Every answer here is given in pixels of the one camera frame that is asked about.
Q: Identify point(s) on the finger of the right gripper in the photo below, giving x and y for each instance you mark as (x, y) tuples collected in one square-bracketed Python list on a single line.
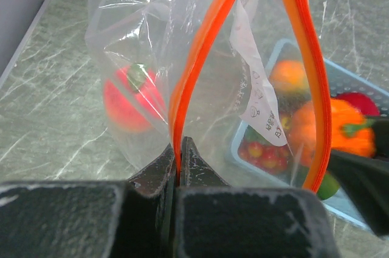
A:
[(365, 180)]

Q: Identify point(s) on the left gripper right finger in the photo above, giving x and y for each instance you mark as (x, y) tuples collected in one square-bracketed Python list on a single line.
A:
[(213, 219)]

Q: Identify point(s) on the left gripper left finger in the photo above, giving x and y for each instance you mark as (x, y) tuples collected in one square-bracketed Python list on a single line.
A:
[(122, 218)]

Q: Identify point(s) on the red apple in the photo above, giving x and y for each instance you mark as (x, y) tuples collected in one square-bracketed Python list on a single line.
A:
[(361, 102)]

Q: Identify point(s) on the pink yellow peach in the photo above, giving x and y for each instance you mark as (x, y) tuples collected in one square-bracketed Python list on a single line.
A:
[(135, 97)]

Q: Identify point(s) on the orange green mango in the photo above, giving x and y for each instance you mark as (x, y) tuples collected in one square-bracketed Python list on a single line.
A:
[(289, 76)]

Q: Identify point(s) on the clear orange zip bag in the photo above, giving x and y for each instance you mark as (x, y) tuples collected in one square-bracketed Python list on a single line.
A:
[(196, 49)]

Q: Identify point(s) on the green lime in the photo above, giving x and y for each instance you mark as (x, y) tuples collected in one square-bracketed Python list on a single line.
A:
[(328, 188)]

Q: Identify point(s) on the cherry cluster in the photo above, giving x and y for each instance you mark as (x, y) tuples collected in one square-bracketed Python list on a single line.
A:
[(260, 153)]

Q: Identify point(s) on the light blue plastic basket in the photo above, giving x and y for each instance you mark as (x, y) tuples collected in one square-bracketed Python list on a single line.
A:
[(277, 139)]

